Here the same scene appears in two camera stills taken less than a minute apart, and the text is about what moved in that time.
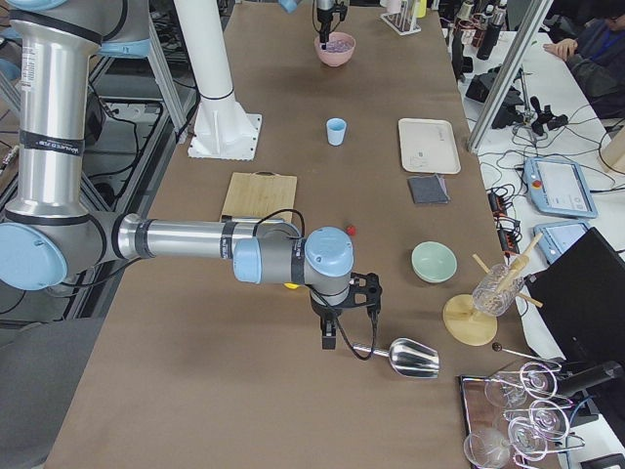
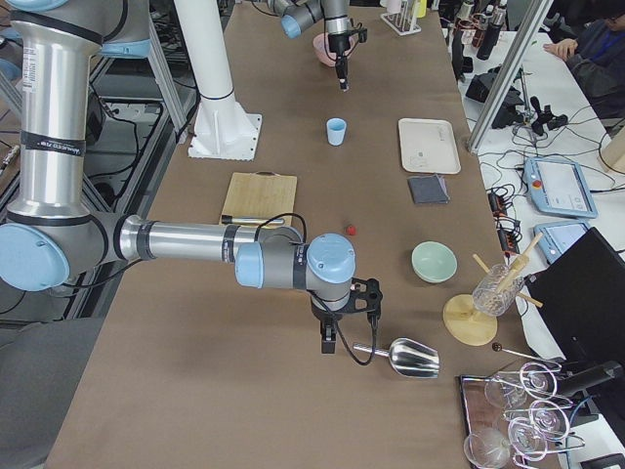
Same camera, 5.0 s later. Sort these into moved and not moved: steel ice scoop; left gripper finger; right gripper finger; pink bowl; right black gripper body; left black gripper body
Moved: left gripper finger; left black gripper body
Not moved: right black gripper body; right gripper finger; steel ice scoop; pink bowl
